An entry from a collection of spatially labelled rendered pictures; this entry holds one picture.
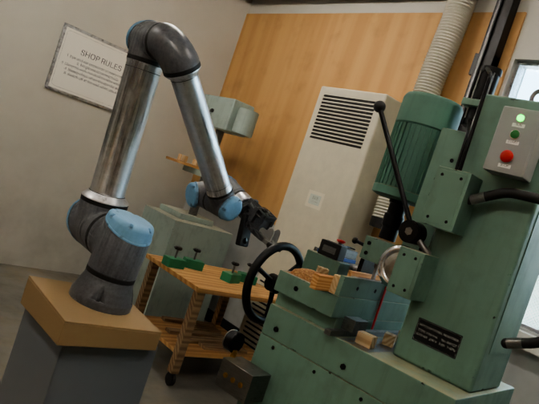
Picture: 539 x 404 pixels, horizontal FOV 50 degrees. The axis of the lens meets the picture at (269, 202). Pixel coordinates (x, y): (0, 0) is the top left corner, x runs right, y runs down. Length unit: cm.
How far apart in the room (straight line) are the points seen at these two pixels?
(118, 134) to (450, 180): 98
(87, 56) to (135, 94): 254
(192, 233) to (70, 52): 150
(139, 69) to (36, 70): 246
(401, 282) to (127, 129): 93
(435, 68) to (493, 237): 197
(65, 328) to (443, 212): 100
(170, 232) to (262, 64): 159
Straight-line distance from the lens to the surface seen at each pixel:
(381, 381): 149
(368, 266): 183
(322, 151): 347
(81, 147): 441
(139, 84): 183
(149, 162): 467
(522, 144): 147
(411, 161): 167
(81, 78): 434
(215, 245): 399
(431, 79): 335
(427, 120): 168
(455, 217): 146
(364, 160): 326
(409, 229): 153
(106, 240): 173
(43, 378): 175
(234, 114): 388
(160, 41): 175
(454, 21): 344
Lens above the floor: 112
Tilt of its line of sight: 2 degrees down
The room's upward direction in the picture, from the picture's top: 19 degrees clockwise
